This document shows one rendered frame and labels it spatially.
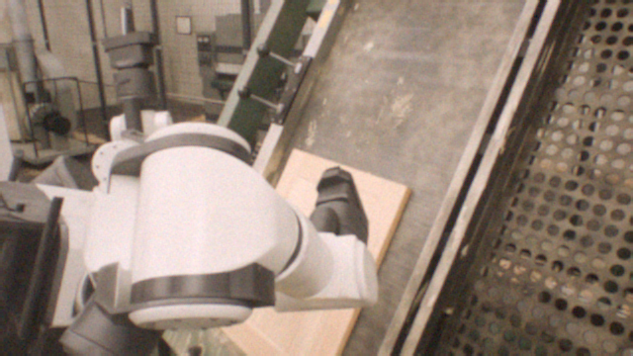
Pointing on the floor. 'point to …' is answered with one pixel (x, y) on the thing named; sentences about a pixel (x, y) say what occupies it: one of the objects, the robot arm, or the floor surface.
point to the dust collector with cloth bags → (17, 44)
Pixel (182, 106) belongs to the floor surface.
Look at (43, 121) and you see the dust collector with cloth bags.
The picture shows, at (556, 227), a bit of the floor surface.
